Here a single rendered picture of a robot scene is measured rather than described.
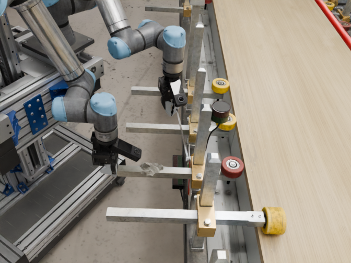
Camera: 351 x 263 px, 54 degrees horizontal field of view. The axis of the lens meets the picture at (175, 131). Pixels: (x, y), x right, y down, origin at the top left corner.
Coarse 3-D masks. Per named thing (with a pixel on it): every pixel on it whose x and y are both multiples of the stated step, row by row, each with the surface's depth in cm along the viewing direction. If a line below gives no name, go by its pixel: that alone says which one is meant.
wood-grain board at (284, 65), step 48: (240, 0) 233; (288, 0) 238; (240, 48) 186; (288, 48) 189; (336, 48) 192; (240, 96) 154; (288, 96) 156; (336, 96) 159; (240, 144) 133; (288, 144) 134; (336, 144) 135; (288, 192) 116; (336, 192) 118; (288, 240) 103; (336, 240) 104
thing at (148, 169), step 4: (144, 164) 125; (148, 164) 125; (152, 164) 126; (156, 164) 126; (160, 164) 125; (144, 168) 125; (148, 168) 124; (152, 168) 124; (156, 168) 124; (160, 168) 125; (144, 172) 123; (148, 172) 123; (152, 172) 124; (156, 172) 124
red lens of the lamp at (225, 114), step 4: (212, 104) 111; (212, 108) 110; (212, 112) 111; (216, 112) 109; (220, 112) 108; (224, 112) 108; (228, 112) 109; (216, 116) 110; (220, 116) 109; (224, 116) 110
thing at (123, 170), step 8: (120, 168) 125; (128, 168) 125; (136, 168) 125; (168, 168) 126; (176, 168) 127; (184, 168) 127; (128, 176) 126; (136, 176) 126; (144, 176) 126; (152, 176) 126; (160, 176) 126; (168, 176) 126; (176, 176) 126; (184, 176) 126; (224, 176) 126
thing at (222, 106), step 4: (216, 104) 111; (220, 104) 111; (224, 104) 111; (228, 104) 111; (216, 108) 109; (220, 108) 110; (224, 108) 110; (228, 108) 110; (216, 128) 117; (212, 132) 118; (208, 136) 120
